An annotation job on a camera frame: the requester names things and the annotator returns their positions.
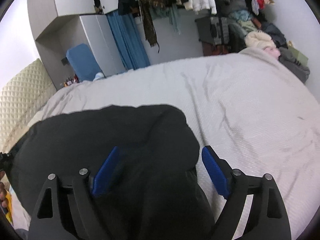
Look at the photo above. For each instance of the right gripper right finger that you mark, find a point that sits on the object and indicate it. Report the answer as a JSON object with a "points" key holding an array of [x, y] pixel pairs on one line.
{"points": [[267, 218]]}

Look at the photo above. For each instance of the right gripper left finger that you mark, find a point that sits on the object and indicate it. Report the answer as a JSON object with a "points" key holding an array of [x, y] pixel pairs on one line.
{"points": [[65, 208]]}

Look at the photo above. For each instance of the black puffer jacket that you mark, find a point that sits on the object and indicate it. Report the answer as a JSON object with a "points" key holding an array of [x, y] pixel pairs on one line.
{"points": [[153, 193]]}

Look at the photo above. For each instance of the pile of clothes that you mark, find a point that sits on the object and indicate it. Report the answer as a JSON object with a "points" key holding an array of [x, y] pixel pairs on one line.
{"points": [[246, 31]]}

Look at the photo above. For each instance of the left hand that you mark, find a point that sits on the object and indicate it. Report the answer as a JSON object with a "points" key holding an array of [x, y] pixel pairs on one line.
{"points": [[3, 194]]}

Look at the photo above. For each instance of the yellow garment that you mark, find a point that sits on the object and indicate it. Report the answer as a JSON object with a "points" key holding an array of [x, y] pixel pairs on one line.
{"points": [[8, 213]]}

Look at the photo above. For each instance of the cream quilted headboard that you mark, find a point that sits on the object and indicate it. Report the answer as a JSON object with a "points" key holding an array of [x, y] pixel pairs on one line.
{"points": [[21, 98]]}

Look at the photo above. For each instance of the grey bed duvet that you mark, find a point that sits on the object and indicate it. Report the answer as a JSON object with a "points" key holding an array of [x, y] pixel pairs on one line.
{"points": [[252, 111]]}

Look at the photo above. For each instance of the blue chair back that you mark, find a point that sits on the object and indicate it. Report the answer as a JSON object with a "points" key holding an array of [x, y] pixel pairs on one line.
{"points": [[84, 63]]}

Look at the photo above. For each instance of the grey wardrobe cabinet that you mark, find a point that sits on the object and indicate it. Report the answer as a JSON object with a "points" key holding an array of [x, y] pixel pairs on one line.
{"points": [[59, 25]]}

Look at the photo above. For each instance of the blue curtain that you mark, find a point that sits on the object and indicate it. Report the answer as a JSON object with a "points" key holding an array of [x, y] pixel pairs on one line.
{"points": [[128, 41]]}

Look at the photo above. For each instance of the leopard print scarf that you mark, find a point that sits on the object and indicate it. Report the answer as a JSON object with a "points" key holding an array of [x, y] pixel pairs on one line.
{"points": [[148, 26]]}

